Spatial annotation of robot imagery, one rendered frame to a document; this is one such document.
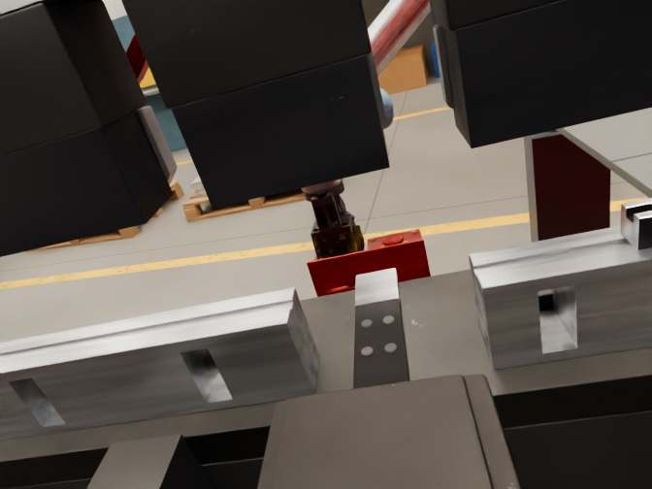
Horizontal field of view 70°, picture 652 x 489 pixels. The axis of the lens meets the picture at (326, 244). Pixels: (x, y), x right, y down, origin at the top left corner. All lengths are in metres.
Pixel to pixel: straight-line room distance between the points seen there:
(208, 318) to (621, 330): 0.39
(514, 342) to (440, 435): 0.24
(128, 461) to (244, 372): 0.14
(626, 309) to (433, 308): 0.20
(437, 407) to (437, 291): 0.36
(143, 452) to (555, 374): 0.40
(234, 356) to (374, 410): 0.25
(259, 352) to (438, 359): 0.18
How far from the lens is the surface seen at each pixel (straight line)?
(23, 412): 0.64
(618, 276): 0.45
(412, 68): 6.10
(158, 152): 0.45
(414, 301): 0.58
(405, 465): 0.22
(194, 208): 3.77
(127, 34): 6.93
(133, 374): 0.53
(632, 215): 0.47
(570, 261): 0.45
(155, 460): 0.52
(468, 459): 0.22
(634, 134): 0.63
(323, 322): 0.58
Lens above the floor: 1.21
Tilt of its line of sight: 27 degrees down
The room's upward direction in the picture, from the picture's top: 17 degrees counter-clockwise
